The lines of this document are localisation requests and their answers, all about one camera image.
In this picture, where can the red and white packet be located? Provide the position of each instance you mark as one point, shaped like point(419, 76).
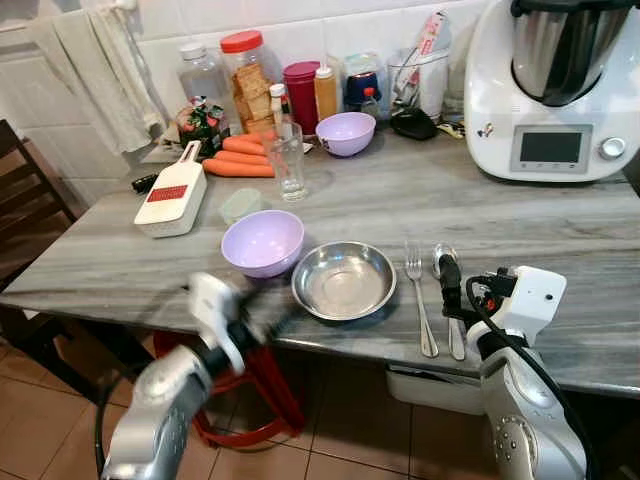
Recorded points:
point(432, 35)

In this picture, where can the steel spoon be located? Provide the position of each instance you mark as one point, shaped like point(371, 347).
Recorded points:
point(441, 258)

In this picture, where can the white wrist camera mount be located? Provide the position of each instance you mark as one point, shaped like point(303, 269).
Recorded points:
point(215, 310)
point(535, 300)

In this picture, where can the clear bottle with white cap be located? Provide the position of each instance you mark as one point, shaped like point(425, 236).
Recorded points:
point(202, 80)

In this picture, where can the cracker jar with red lid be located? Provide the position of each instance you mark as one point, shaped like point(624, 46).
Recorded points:
point(250, 90)

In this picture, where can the orange carrot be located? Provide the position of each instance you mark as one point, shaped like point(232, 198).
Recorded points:
point(235, 169)
point(238, 157)
point(245, 144)

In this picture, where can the small lilac plastic bowl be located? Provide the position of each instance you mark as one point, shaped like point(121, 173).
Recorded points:
point(346, 133)

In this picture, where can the stainless steel bowl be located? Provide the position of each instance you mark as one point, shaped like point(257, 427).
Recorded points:
point(344, 282)

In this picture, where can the small bottle with red band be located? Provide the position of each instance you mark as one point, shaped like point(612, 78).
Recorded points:
point(280, 105)

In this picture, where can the clear drinking glass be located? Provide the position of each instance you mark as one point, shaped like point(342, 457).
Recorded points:
point(288, 165)

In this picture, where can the dark blue jar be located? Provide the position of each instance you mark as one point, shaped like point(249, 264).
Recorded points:
point(360, 85)

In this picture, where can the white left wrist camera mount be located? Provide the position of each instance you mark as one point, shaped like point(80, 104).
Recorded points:
point(215, 310)

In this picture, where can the beige hanging towel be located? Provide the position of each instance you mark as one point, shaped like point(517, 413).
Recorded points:
point(95, 70)

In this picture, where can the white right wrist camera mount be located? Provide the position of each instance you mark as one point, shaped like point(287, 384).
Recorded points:
point(535, 300)

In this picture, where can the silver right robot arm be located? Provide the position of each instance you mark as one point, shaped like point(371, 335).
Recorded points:
point(525, 420)

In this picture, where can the orange sauce bottle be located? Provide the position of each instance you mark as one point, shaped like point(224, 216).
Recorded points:
point(326, 95)

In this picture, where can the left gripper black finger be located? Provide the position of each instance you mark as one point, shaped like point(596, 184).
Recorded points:
point(282, 300)

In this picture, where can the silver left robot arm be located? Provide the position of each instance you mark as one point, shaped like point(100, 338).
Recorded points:
point(165, 410)

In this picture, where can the white food processor appliance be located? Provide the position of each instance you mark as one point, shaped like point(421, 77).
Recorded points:
point(500, 100)

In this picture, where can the small pale green lid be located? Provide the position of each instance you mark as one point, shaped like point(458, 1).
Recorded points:
point(240, 205)

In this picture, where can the dark wooden chair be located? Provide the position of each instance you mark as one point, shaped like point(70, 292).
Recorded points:
point(30, 200)

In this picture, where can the large lilac plastic bowl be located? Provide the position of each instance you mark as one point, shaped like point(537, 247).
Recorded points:
point(262, 240)

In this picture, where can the maroon canister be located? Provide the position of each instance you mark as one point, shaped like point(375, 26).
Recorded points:
point(300, 95)

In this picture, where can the black rounded object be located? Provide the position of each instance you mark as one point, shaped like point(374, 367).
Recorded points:
point(412, 123)

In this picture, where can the white slicer with red blade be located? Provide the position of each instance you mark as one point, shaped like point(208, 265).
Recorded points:
point(170, 195)

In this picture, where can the clear plastic utensil container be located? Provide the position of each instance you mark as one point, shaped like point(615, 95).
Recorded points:
point(425, 85)

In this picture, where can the white plastic tub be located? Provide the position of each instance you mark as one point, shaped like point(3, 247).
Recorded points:
point(435, 390)

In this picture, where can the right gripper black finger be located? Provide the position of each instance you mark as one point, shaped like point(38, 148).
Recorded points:
point(452, 285)

